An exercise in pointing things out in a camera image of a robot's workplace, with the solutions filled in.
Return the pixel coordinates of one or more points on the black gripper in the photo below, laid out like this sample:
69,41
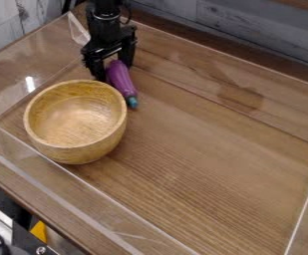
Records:
108,42

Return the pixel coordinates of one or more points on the purple toy eggplant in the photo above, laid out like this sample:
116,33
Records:
118,76

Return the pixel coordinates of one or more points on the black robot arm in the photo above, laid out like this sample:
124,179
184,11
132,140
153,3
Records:
109,14

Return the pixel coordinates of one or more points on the brown wooden bowl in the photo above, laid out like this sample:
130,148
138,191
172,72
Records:
76,121

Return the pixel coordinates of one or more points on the yellow sticker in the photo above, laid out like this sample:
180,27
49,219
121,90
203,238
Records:
39,231

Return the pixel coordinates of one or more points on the clear acrylic tray wall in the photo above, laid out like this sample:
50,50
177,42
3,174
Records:
208,177

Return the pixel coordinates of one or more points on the black metal base plate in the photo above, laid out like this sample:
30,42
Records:
56,246

